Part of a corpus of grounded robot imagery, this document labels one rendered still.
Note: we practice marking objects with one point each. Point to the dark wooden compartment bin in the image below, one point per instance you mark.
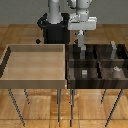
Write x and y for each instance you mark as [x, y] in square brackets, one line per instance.
[96, 80]

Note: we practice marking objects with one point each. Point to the grey milk carton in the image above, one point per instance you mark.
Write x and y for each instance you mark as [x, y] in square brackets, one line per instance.
[82, 51]

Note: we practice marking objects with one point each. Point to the tall grey box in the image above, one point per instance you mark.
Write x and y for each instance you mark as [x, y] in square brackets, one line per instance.
[113, 49]

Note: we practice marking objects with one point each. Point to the thin metal table leg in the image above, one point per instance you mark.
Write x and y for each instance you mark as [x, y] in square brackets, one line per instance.
[71, 106]
[16, 106]
[26, 96]
[114, 107]
[103, 96]
[59, 105]

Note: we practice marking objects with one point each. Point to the small grey block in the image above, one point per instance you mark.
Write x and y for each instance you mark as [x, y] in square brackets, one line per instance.
[85, 73]

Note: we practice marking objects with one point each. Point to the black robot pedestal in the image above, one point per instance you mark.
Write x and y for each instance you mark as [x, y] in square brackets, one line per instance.
[56, 32]

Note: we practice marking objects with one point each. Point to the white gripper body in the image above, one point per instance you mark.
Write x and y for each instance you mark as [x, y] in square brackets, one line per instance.
[82, 23]

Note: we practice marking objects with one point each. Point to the light wooden bin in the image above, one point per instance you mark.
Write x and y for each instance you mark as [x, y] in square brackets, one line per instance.
[35, 63]

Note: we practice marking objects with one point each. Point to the small grey can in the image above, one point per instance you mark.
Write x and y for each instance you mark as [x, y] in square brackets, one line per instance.
[116, 70]

